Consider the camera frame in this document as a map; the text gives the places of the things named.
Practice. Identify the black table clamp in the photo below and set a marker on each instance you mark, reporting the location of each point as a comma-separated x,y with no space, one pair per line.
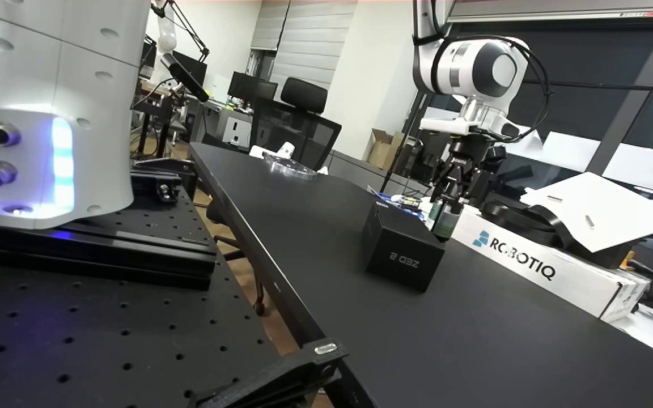
281,381

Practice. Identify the small black electronic box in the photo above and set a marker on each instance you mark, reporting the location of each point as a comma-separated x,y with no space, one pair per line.
156,185

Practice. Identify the black bag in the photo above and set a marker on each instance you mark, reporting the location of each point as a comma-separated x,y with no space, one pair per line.
530,224

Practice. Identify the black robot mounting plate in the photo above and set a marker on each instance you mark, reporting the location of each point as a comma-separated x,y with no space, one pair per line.
106,252

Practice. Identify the brown cardboard box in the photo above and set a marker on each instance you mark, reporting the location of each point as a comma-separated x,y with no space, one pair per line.
380,148

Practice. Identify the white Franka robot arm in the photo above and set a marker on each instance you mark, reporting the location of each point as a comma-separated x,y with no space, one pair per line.
54,91

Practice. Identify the black rectangular box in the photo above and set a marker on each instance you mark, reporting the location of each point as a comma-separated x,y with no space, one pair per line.
401,252

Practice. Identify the clear plastic wrapper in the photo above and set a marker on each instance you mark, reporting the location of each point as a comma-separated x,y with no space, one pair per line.
291,166

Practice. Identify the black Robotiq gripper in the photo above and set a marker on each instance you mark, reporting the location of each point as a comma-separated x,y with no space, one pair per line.
475,162

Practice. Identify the white Robotiq cardboard box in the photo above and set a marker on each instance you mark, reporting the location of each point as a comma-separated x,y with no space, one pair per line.
545,264

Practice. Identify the black perforated breadboard table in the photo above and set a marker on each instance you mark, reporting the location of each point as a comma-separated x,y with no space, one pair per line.
100,332

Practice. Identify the black office chair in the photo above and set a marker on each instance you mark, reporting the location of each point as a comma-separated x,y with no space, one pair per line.
304,126

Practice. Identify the black diagonal frame pole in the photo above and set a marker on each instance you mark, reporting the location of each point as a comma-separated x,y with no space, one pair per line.
633,98

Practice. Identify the white flat cardboard sheet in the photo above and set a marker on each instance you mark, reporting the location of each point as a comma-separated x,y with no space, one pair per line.
605,208

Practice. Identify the small dark green-labelled bottle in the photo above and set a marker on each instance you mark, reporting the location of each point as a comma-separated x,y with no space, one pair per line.
444,224

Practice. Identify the black computer monitor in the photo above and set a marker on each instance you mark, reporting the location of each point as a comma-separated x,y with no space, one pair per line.
252,89

